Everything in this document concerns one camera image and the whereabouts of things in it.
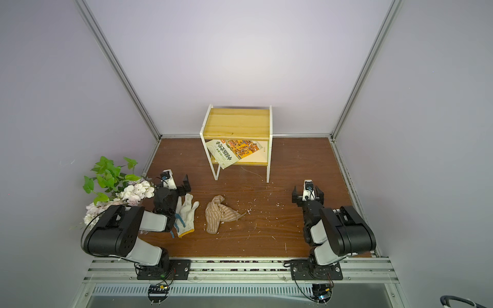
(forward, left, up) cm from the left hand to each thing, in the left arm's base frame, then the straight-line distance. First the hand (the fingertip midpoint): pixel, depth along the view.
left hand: (177, 175), depth 90 cm
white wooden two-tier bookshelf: (+4, -30, +23) cm, 38 cm away
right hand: (-3, -64, -1) cm, 64 cm away
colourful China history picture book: (+9, -24, +7) cm, 26 cm away
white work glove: (-19, -6, -9) cm, 22 cm away
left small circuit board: (-45, 0, -15) cm, 47 cm away
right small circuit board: (-44, -64, -13) cm, 78 cm away
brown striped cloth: (-16, -21, -5) cm, 26 cm away
